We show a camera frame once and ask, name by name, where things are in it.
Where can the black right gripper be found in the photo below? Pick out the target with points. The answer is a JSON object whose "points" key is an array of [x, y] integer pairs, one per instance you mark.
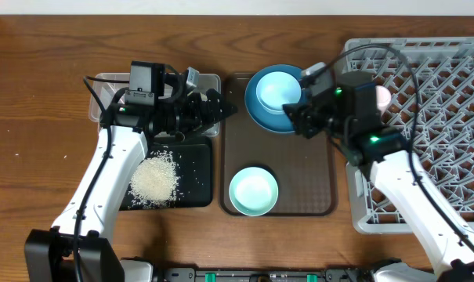
{"points": [[305, 113]]}

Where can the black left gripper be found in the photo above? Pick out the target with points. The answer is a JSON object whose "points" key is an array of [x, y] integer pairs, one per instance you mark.
{"points": [[194, 125]]}

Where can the light blue small bowl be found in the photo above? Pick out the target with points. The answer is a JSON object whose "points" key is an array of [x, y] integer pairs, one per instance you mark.
{"points": [[276, 89]]}

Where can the dark blue plate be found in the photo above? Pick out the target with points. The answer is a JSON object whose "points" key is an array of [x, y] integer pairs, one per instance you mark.
{"points": [[278, 123]]}

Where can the mint green bowl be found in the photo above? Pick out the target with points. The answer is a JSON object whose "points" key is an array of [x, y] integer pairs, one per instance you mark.
{"points": [[253, 191]]}

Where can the pink plastic cup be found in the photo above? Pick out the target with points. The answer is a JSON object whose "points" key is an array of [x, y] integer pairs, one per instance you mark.
{"points": [[384, 98]]}

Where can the yellow snack wrapper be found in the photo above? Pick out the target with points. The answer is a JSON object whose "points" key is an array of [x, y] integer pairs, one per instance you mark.
{"points": [[191, 79]]}

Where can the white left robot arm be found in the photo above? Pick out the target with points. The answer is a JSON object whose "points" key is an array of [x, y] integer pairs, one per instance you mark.
{"points": [[78, 245]]}

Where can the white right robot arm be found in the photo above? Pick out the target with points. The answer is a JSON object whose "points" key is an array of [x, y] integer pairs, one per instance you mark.
{"points": [[385, 158]]}

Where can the grey dishwasher rack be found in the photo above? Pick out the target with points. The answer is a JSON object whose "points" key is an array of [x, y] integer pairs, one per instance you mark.
{"points": [[441, 112]]}

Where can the brown serving tray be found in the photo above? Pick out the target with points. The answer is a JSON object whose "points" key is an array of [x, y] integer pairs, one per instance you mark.
{"points": [[304, 168]]}

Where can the black plastic tray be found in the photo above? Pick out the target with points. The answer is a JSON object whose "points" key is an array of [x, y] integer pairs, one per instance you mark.
{"points": [[194, 159]]}

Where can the pile of white rice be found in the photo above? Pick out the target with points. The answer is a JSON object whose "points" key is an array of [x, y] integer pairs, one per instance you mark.
{"points": [[154, 183]]}

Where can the clear plastic bin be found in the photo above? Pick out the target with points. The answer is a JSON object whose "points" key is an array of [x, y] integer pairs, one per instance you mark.
{"points": [[106, 90]]}

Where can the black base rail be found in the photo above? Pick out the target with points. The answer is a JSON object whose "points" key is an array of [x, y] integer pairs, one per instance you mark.
{"points": [[391, 271]]}

